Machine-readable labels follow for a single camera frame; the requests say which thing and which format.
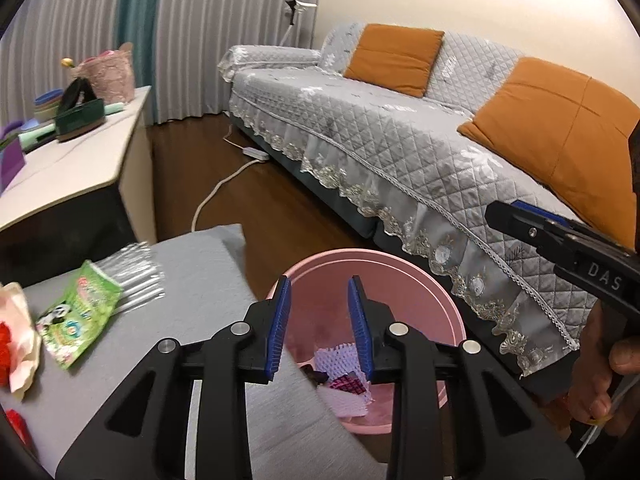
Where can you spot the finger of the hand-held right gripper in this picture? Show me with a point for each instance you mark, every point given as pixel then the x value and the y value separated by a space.
pixel 510 225
pixel 537 211

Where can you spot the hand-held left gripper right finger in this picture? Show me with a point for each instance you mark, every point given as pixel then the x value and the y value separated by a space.
pixel 360 330

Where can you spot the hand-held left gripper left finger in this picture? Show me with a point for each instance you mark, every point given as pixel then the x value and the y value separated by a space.
pixel 280 330

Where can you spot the magenta patterned wrapper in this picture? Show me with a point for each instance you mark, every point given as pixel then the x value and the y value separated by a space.
pixel 350 385

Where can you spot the pink plastic bin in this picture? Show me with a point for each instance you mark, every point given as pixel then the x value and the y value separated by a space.
pixel 400 280

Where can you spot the white foam net sleeve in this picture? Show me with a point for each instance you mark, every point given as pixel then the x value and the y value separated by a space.
pixel 345 400

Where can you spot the clear plastic packet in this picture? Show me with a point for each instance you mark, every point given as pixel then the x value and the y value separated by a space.
pixel 135 275

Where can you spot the green snack packet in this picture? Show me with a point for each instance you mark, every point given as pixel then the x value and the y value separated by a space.
pixel 80 315

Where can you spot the white plastic container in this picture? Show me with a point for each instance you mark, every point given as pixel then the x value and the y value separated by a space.
pixel 22 320

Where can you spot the person's right hand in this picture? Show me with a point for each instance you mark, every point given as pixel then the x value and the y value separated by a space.
pixel 595 375

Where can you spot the orange cushion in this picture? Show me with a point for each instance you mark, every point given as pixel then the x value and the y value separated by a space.
pixel 550 135
pixel 395 57

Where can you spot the grey padded table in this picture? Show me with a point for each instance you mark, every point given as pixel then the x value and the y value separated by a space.
pixel 200 270

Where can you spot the grey quilted sofa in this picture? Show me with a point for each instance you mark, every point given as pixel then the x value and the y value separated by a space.
pixel 375 125

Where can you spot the dark coffee table white top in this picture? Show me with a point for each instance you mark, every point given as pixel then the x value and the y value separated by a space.
pixel 75 160

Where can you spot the green round tin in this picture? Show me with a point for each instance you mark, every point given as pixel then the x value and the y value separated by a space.
pixel 80 120

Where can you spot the pink fabric basket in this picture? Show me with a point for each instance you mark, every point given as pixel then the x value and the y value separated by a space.
pixel 112 77

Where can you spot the black hat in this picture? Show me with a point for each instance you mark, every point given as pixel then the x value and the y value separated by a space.
pixel 75 92

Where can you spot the colourful rectangular box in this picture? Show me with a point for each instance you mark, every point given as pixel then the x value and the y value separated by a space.
pixel 12 165

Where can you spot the stack of pastel bowls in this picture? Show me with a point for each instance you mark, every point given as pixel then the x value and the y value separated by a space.
pixel 47 105

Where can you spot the grey curtain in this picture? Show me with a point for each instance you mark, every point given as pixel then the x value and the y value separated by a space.
pixel 65 10
pixel 225 10

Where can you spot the teal curtain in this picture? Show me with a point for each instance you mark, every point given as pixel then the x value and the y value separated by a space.
pixel 137 35

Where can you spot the yellow artificial flower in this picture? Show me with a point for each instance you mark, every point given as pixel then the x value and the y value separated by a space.
pixel 67 63

